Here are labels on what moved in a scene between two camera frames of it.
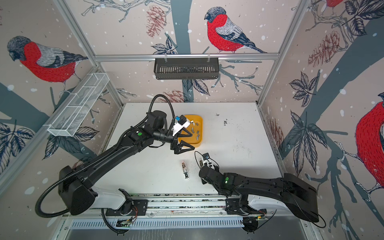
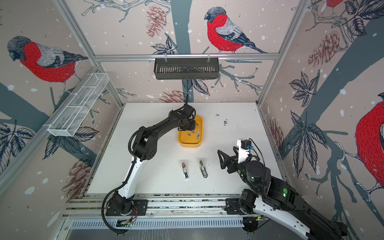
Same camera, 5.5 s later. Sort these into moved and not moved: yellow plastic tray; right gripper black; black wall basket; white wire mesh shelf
Moved: right gripper black
Not moved: yellow plastic tray; black wall basket; white wire mesh shelf
